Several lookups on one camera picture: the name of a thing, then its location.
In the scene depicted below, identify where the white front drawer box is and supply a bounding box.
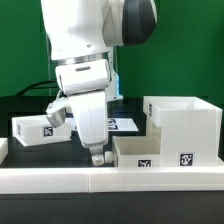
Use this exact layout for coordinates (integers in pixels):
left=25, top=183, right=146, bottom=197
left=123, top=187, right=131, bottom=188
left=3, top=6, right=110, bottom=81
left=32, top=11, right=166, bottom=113
left=105, top=136, right=160, bottom=168

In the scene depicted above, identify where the white drawer cabinet frame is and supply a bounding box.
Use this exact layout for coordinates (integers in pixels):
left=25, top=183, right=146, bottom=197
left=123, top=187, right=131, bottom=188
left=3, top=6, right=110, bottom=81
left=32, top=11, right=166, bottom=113
left=143, top=96, right=222, bottom=167

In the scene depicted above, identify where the white barrier wall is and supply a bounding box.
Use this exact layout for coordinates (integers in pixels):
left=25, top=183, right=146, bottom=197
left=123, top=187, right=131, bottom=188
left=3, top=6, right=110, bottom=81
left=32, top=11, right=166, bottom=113
left=0, top=166, right=224, bottom=194
left=0, top=138, right=8, bottom=165

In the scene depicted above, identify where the black base cable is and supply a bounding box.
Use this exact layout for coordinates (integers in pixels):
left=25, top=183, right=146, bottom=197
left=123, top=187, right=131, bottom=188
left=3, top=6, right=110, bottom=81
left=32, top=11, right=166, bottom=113
left=15, top=79, right=60, bottom=97

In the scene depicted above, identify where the white drawer box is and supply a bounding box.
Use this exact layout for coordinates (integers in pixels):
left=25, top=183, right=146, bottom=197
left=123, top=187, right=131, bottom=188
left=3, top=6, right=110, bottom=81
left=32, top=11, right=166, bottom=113
left=12, top=115, right=72, bottom=147
left=105, top=136, right=160, bottom=168

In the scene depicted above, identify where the white front barrier wall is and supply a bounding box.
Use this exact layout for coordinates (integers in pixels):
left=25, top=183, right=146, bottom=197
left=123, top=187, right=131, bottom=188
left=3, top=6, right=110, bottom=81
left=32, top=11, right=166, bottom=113
left=0, top=166, right=224, bottom=194

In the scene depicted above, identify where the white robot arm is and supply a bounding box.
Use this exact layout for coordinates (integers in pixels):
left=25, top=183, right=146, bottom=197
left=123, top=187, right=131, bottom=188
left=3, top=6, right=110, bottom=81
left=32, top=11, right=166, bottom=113
left=41, top=0, right=157, bottom=166

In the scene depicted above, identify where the white left barrier wall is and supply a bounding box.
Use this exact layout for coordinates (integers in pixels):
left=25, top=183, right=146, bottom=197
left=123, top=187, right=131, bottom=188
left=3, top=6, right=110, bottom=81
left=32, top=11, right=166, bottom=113
left=0, top=138, right=8, bottom=165

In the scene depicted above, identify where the marker tag sheet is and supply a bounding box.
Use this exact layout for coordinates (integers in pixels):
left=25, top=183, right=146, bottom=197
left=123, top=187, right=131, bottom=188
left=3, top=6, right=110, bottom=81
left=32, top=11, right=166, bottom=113
left=97, top=118, right=139, bottom=132

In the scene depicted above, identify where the white rear drawer box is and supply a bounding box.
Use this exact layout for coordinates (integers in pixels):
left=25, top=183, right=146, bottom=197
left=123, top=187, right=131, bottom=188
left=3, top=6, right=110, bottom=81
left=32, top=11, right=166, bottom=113
left=12, top=115, right=72, bottom=147

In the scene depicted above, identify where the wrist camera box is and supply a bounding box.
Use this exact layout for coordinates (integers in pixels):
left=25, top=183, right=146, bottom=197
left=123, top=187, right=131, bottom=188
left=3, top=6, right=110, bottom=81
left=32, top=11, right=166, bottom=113
left=46, top=97, right=72, bottom=128

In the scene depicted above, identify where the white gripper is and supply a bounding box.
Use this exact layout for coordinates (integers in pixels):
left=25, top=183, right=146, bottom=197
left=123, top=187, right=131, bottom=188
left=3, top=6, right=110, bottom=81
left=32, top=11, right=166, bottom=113
left=56, top=59, right=109, bottom=166

